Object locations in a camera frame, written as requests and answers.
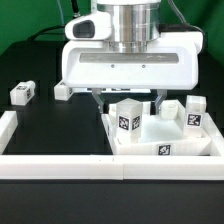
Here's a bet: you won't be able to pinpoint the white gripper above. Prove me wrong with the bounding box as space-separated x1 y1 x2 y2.
62 12 203 114

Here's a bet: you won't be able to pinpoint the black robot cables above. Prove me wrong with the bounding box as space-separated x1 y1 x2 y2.
27 0 86 42

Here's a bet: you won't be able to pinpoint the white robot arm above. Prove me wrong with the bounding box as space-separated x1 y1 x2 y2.
62 0 205 110

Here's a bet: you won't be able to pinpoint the white U-shaped obstacle fence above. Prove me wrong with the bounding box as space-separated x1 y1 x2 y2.
0 111 224 180

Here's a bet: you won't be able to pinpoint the white square table top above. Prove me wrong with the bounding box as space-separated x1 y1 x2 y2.
102 100 211 156

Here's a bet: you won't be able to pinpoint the white marker base plate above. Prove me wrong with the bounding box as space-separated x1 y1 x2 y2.
69 88 151 94

